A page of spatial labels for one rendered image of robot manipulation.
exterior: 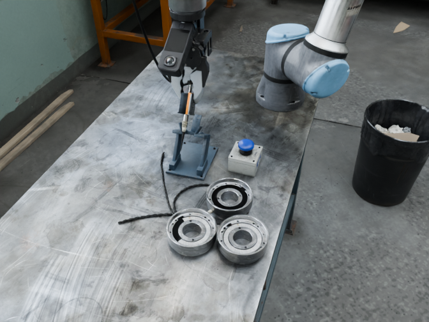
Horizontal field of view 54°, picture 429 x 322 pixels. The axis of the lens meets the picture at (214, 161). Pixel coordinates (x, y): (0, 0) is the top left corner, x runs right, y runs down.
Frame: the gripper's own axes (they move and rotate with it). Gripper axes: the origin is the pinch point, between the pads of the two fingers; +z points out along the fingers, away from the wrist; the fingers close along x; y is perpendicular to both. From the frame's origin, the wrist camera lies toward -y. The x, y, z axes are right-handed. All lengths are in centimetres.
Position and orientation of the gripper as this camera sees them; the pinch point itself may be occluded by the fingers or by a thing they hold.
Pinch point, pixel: (188, 99)
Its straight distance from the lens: 96.6
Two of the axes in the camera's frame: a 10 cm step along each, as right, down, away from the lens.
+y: 2.8, -6.3, 7.2
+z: 0.0, 7.6, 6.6
